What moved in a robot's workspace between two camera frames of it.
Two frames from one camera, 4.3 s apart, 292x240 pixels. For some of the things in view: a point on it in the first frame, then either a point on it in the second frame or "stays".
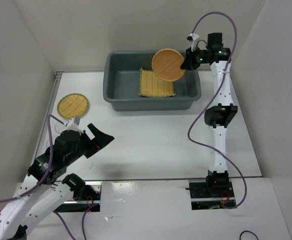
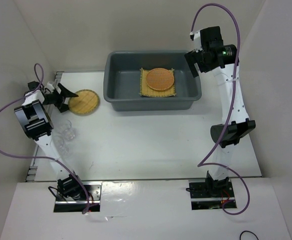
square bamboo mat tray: (151, 85) stays
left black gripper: (100, 140) to (64, 93)
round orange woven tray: (166, 64) to (160, 79)
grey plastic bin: (121, 84) stays
